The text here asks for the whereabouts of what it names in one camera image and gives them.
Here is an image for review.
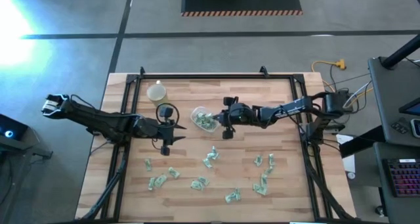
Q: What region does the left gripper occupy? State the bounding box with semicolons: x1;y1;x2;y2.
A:
151;106;187;156

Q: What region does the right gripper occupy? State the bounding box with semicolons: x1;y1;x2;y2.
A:
213;97;256;140

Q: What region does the clear plastic bin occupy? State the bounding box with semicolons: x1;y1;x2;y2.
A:
190;106;221;133

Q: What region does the beige mug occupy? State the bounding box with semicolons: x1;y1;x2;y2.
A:
146;80;170;107

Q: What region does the black hazard-striped floor mat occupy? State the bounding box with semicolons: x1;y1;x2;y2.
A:
180;0;303;17

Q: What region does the black box with blue light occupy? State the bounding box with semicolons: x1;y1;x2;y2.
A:
0;114;30;142

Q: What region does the grey desk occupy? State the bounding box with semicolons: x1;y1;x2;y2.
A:
367;55;420;148

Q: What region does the small black controller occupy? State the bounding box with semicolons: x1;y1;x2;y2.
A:
390;118;410;135

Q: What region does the black pole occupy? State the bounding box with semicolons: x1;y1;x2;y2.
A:
381;33;420;70

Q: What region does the tablet screen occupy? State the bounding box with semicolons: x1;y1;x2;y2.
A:
398;97;420;117

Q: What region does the backlit black keyboard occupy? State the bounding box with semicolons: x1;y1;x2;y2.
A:
382;157;420;198

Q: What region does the smartphone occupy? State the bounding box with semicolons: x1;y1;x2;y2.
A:
409;118;420;139

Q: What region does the dark keyboard desk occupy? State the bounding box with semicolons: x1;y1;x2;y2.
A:
373;141;420;224

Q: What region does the black camera cable loop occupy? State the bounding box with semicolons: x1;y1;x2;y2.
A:
156;102;180;127

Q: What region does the black aluminium table frame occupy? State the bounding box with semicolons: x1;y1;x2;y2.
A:
75;66;362;223

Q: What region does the yellow extension cable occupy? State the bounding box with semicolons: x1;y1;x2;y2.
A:
310;58;374;108

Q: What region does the white cable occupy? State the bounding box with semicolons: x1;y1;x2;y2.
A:
343;81;373;109

